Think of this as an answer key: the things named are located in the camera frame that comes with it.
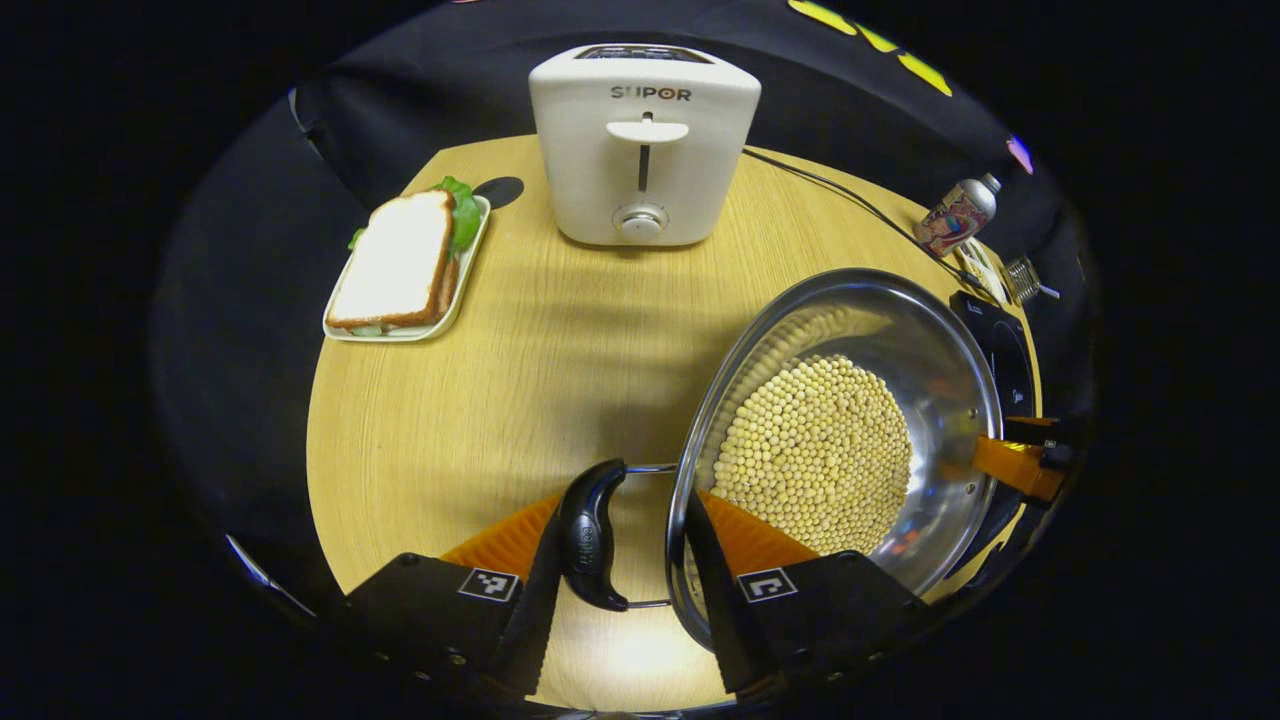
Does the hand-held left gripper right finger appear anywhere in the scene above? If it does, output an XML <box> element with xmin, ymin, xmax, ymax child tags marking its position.
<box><xmin>683</xmin><ymin>490</ymin><xmax>929</xmax><ymax>701</ymax></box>

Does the sandwich with lettuce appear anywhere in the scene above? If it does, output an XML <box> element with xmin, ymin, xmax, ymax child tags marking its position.
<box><xmin>327</xmin><ymin>176</ymin><xmax>482</xmax><ymax>333</ymax></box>

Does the pile of soybeans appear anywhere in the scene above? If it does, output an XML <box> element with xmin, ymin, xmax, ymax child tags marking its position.
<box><xmin>708</xmin><ymin>353</ymin><xmax>913</xmax><ymax>557</ymax></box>

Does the white rectangular plate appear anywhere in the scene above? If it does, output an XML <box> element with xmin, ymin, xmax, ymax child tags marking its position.
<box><xmin>322</xmin><ymin>193</ymin><xmax>493</xmax><ymax>344</ymax></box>

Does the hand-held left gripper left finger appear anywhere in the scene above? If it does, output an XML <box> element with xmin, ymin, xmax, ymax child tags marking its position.
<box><xmin>340</xmin><ymin>493</ymin><xmax>564</xmax><ymax>701</ymax></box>

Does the white toaster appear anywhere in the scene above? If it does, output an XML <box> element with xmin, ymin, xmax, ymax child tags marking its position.
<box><xmin>528</xmin><ymin>43</ymin><xmax>763</xmax><ymax>248</ymax></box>

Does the black induction cooktop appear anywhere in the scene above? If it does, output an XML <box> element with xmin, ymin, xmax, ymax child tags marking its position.
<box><xmin>948</xmin><ymin>290</ymin><xmax>1043</xmax><ymax>591</ymax></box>

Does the silver bottle with colourful label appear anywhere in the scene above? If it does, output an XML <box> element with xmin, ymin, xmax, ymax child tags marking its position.
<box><xmin>912</xmin><ymin>172</ymin><xmax>1002</xmax><ymax>259</ymax></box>

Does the white divided dish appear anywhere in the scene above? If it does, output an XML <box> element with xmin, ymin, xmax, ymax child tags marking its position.
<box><xmin>960</xmin><ymin>238</ymin><xmax>1011</xmax><ymax>301</ymax></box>

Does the black power cable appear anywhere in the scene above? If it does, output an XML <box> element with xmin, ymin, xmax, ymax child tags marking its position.
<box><xmin>742</xmin><ymin>147</ymin><xmax>991</xmax><ymax>291</ymax></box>

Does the steel pot with black handles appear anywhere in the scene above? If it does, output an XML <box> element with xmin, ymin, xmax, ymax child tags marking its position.
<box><xmin>558</xmin><ymin>267</ymin><xmax>1004</xmax><ymax>653</ymax></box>

